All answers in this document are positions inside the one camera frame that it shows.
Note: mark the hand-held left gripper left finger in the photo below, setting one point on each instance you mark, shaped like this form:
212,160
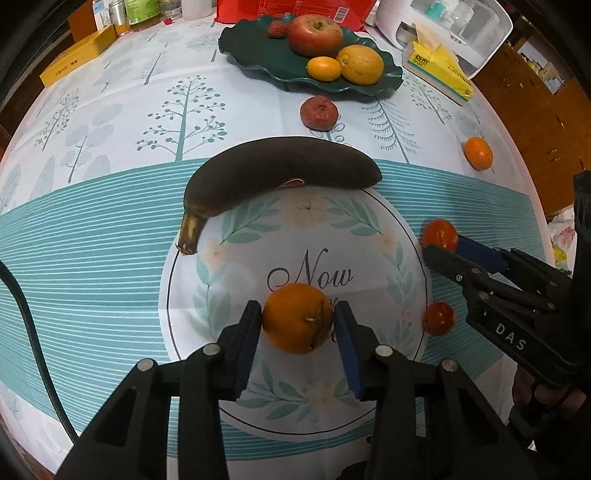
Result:
247,350

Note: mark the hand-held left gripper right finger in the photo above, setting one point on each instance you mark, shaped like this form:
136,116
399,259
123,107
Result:
348,350

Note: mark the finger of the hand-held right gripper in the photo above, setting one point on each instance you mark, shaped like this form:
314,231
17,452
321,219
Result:
450,265
480,254

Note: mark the large tangerine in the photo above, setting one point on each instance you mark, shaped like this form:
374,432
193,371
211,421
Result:
295,321
478,153

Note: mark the yellow orange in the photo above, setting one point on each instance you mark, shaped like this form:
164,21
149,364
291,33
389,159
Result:
361,64

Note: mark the small tangerine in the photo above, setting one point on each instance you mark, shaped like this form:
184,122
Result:
324,69

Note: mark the red yellow apple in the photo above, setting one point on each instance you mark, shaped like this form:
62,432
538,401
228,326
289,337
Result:
316,36

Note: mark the dark green scalloped plate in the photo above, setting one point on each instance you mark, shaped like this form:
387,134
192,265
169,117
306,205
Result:
258,53

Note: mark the red lychee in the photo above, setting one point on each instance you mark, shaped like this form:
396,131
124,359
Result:
277,29

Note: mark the person's right hand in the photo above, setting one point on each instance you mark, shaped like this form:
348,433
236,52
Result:
549,400

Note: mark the wooden cabinet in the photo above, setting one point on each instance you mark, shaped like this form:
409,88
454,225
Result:
549,129

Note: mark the overripe dark banana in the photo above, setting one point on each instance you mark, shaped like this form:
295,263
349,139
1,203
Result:
277,170

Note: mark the yellow tissue pack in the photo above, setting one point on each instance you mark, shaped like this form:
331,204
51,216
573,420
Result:
438,64

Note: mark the wrinkled dark red fruit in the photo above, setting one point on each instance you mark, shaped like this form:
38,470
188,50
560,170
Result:
319,112

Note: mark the white clear-door storage box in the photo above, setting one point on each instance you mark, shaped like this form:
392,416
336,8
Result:
461,27

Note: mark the red paper cup package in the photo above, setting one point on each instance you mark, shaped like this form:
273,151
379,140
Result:
295,9

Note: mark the yellow tin box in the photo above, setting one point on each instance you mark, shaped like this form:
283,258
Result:
76,55

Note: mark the white squeeze bottle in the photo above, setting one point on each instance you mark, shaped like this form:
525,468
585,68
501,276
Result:
197,8

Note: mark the small glass jar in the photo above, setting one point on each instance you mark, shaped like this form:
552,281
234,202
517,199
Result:
170,8

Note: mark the green label glass bottle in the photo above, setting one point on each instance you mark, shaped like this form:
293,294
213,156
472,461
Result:
142,13

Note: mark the metal can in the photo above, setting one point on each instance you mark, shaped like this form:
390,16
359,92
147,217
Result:
118,18

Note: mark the blue white carton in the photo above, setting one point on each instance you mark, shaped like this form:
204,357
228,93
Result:
101,13

